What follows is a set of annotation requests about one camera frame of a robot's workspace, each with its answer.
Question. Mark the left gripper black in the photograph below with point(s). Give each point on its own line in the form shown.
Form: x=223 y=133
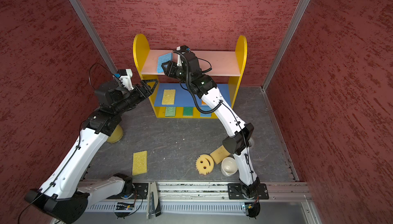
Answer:
x=148 y=92

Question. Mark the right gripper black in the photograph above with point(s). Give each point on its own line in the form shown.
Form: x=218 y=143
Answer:
x=168 y=69

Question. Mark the blue sponge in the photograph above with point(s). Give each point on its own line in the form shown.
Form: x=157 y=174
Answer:
x=163 y=59
x=202 y=115

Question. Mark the yellow cellulose sponge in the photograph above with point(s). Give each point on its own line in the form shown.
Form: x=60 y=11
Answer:
x=139 y=163
x=168 y=97

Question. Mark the green cellulose sponge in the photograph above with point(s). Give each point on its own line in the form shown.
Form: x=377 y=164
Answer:
x=170 y=111

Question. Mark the tan sponge green scrub back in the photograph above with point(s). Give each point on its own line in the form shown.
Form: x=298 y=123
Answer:
x=187 y=111

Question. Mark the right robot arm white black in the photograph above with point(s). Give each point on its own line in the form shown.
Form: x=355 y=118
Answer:
x=208 y=98

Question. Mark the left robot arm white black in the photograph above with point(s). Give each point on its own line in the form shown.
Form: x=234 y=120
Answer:
x=59 y=196

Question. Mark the yellow shelf with coloured boards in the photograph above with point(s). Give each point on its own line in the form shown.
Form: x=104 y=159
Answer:
x=225 y=67

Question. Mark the yellow-green pen cup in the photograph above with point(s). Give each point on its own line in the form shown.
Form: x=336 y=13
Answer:
x=116 y=135

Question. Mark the smiley face yellow sponge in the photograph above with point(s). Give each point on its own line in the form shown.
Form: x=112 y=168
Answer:
x=204 y=164

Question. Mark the white mug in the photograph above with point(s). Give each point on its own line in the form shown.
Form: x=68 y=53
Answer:
x=228 y=166

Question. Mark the clear tape roll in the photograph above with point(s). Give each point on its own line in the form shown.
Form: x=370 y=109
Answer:
x=251 y=141

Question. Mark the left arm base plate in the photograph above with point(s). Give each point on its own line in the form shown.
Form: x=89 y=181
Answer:
x=135 y=190

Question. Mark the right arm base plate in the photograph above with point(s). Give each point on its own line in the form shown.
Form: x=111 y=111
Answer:
x=240 y=191

